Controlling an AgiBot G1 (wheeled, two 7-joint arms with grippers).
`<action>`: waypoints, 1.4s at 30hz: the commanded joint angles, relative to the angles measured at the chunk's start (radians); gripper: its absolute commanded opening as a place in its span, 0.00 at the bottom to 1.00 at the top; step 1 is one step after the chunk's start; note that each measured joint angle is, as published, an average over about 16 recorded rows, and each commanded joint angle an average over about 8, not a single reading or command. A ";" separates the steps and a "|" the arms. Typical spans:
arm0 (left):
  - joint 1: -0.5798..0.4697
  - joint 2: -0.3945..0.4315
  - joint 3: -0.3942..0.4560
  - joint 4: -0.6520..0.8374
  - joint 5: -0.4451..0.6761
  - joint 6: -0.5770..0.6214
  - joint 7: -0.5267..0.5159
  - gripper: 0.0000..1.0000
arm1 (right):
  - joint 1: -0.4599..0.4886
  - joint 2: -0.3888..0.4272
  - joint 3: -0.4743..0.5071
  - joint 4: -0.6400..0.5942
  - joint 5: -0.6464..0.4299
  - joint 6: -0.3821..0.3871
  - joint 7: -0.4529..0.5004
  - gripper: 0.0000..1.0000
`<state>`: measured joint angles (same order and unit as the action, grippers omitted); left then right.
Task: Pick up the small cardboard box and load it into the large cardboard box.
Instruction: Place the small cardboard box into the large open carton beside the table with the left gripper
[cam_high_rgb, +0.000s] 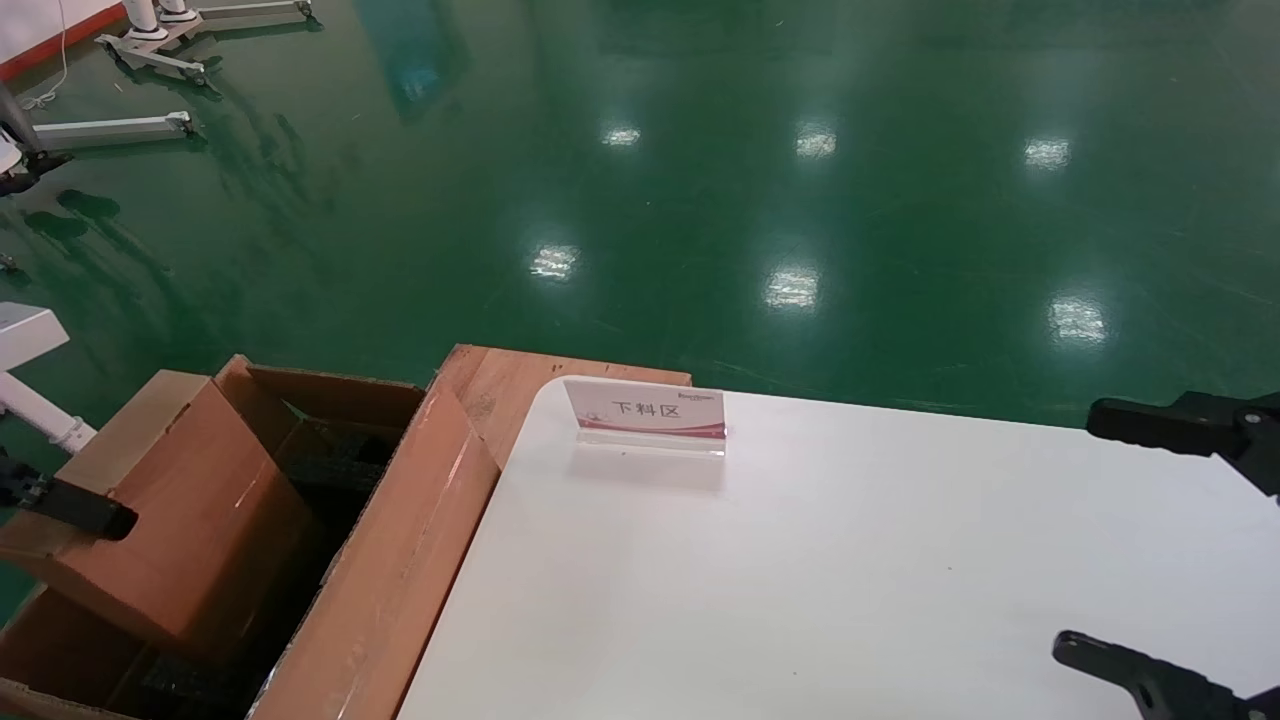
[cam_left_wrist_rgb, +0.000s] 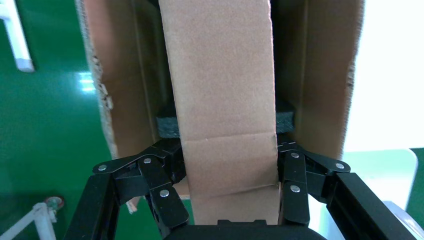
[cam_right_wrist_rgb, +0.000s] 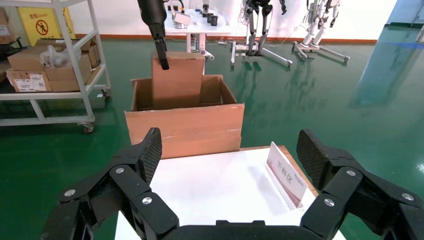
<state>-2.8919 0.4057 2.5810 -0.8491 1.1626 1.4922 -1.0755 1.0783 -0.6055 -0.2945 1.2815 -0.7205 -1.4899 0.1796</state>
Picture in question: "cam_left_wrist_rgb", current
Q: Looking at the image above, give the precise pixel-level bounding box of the small cardboard box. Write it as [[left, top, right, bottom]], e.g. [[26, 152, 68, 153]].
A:
[[158, 0, 281, 226]]

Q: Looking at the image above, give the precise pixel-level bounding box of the white wheeled shelf cart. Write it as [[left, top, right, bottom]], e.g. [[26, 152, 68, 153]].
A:
[[0, 196, 66, 240]]

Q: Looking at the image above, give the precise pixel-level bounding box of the light grey rounded panel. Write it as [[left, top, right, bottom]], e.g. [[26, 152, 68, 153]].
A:
[[380, 200, 424, 240]]

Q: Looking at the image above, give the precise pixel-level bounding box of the large open cardboard box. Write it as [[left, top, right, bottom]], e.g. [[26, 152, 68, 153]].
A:
[[75, 0, 365, 215]]

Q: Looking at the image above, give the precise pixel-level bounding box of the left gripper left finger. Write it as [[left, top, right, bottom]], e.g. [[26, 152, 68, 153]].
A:
[[92, 139, 190, 229]]

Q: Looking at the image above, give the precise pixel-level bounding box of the white metal frame leg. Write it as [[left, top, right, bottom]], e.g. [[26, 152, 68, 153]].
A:
[[0, 0, 36, 73]]

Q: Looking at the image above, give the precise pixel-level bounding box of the black foam block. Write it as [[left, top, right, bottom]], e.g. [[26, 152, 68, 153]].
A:
[[155, 98, 296, 140]]

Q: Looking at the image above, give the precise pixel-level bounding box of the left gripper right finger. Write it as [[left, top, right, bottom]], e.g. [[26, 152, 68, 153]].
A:
[[276, 134, 351, 226]]

